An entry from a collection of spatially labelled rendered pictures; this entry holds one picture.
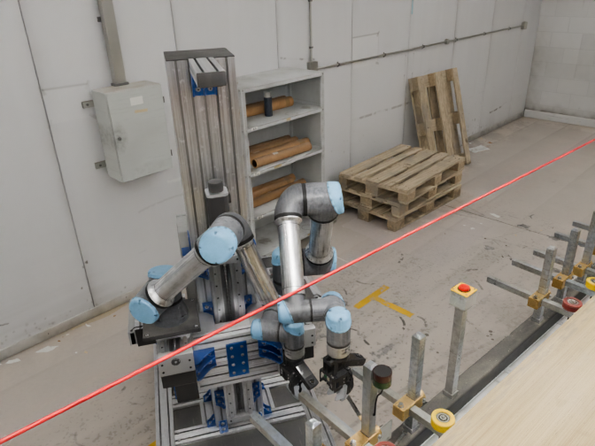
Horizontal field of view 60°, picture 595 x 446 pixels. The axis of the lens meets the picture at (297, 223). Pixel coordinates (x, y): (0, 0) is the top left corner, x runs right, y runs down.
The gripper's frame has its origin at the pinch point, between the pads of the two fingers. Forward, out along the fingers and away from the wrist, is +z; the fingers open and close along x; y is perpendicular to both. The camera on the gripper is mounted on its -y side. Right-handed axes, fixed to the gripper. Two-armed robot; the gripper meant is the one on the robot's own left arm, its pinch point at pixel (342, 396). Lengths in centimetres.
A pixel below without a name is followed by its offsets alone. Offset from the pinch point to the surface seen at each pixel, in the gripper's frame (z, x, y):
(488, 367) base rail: 30, 10, -82
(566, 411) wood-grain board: 11, 50, -60
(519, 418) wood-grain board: 11, 40, -45
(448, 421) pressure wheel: 10.2, 25.3, -25.6
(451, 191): 91, -197, -367
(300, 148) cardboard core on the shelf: 5, -228, -179
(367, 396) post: -3.8, 8.2, -2.9
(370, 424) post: 8.0, 9.6, -3.7
